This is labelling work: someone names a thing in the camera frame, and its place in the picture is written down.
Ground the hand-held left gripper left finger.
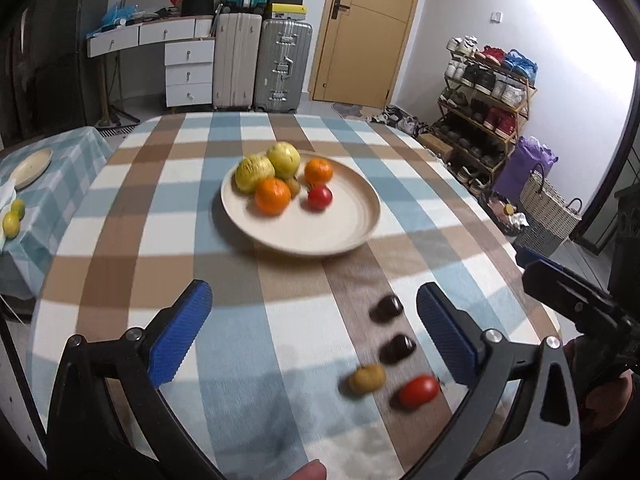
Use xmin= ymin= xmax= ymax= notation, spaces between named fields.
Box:
xmin=47 ymin=280 xmax=226 ymax=480

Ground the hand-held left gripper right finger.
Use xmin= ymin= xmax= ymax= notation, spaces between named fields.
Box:
xmin=405 ymin=282 xmax=583 ymax=480

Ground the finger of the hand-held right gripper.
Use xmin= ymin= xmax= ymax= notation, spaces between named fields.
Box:
xmin=522 ymin=260 xmax=626 ymax=333
xmin=516 ymin=247 xmax=571 ymax=277

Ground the dark plum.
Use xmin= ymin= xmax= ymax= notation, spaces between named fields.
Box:
xmin=378 ymin=334 xmax=417 ymax=365
xmin=370 ymin=295 xmax=405 ymax=324

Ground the red tomato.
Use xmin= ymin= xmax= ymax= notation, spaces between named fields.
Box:
xmin=306 ymin=184 xmax=334 ymax=211
xmin=398 ymin=375 xmax=441 ymax=409

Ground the large cream plate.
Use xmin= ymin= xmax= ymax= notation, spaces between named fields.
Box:
xmin=220 ymin=150 xmax=382 ymax=258

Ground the large orange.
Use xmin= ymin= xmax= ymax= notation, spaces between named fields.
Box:
xmin=255 ymin=178 xmax=292 ymax=217

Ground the wrinkled yellow-green citrus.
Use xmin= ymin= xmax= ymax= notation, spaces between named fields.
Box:
xmin=235 ymin=155 xmax=276 ymax=194

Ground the smooth yellow pear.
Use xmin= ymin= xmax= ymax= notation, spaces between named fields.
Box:
xmin=266 ymin=141 xmax=302 ymax=179

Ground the small orange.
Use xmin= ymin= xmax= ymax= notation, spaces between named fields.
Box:
xmin=304 ymin=158 xmax=334 ymax=187

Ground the person's right hand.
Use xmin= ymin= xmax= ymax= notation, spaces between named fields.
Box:
xmin=562 ymin=337 xmax=638 ymax=433

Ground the person's left hand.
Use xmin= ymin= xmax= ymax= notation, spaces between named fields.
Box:
xmin=272 ymin=460 xmax=327 ymax=480

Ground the two-tone woven basket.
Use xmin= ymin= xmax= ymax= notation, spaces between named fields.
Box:
xmin=518 ymin=162 xmax=583 ymax=258

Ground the purple bag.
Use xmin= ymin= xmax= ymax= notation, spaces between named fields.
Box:
xmin=492 ymin=136 xmax=558 ymax=201

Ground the wooden shoe rack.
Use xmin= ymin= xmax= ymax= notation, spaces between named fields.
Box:
xmin=436 ymin=35 xmax=538 ymax=186

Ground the cardboard box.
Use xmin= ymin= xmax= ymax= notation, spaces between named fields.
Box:
xmin=417 ymin=132 xmax=453 ymax=161

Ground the pale blue checked tablecloth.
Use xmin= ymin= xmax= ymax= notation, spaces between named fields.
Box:
xmin=0 ymin=126 xmax=113 ymax=301

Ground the blue mesh bag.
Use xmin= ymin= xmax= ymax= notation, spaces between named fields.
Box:
xmin=502 ymin=49 xmax=538 ymax=78

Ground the pile of shoes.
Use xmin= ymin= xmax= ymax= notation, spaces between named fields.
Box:
xmin=367 ymin=105 xmax=431 ymax=137

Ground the small cream plate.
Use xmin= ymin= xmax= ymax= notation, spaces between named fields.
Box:
xmin=10 ymin=147 xmax=54 ymax=191

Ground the grey door mat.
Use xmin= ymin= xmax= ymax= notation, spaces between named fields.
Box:
xmin=332 ymin=102 xmax=371 ymax=120

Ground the white desk with drawers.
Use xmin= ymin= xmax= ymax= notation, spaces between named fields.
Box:
xmin=86 ymin=14 xmax=217 ymax=108

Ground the tan wooden door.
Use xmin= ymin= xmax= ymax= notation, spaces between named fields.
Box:
xmin=308 ymin=0 xmax=427 ymax=108

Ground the cream suitcase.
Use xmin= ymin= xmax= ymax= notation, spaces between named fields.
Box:
xmin=212 ymin=7 xmax=263 ymax=112

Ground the silver suitcase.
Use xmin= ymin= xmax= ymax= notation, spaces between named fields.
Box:
xmin=253 ymin=17 xmax=313 ymax=113

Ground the dark grey fridge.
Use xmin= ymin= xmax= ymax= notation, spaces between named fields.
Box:
xmin=0 ymin=0 xmax=116 ymax=148

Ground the blue plastic bag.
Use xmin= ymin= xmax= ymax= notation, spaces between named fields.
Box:
xmin=101 ymin=2 xmax=146 ymax=26

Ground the yellow black shoebox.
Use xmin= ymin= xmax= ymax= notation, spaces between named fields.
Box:
xmin=265 ymin=2 xmax=307 ymax=22

